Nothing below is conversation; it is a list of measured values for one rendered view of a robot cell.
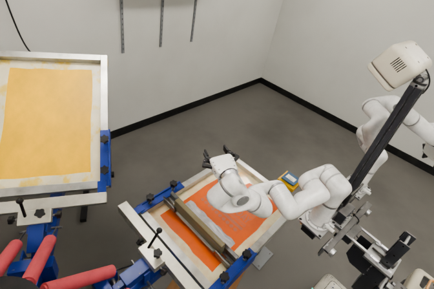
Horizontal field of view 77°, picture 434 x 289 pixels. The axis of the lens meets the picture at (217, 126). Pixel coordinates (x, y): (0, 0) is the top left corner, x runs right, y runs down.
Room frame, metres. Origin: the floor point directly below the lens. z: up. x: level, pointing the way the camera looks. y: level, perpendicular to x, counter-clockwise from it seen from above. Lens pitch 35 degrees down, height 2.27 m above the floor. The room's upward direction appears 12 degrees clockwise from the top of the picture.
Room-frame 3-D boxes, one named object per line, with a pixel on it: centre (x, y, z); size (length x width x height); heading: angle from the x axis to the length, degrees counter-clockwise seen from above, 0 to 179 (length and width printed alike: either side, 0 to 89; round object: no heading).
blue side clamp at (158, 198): (1.02, 0.23, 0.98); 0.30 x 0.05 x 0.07; 143
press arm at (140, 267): (0.60, 0.20, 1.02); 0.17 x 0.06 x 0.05; 143
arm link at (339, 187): (0.97, -0.61, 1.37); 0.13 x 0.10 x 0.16; 27
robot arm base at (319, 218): (0.95, -0.62, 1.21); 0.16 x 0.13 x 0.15; 47
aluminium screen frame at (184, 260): (1.04, -0.14, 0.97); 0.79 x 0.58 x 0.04; 143
